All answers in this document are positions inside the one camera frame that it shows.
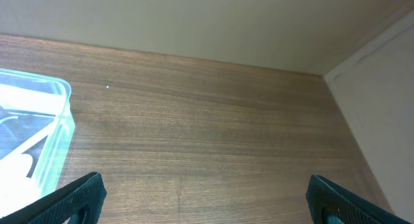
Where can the clear right plastic container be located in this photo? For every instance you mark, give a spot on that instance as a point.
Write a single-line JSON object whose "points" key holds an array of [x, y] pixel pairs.
{"points": [[33, 104]]}

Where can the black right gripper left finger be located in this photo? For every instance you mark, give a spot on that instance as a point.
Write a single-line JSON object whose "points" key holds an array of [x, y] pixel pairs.
{"points": [[80, 201]]}

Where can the white plastic spoon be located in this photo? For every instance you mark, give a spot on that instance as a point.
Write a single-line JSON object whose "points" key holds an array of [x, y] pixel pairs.
{"points": [[23, 163]]}

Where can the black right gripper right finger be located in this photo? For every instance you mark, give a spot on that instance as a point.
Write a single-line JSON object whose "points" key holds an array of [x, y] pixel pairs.
{"points": [[330, 203]]}

